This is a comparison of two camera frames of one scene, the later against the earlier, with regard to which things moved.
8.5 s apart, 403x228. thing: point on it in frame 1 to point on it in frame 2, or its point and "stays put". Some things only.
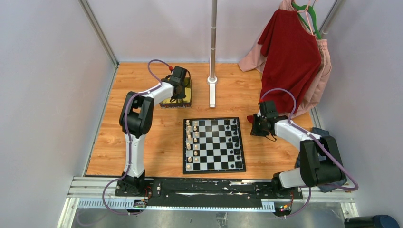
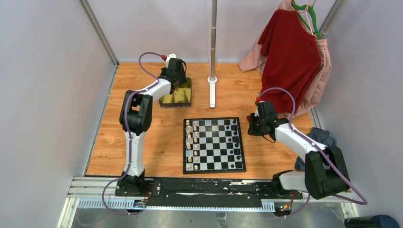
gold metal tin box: [185, 102] stays put
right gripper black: [255, 131] stays put
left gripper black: [181, 95] to [182, 79]
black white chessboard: [212, 145] stays put
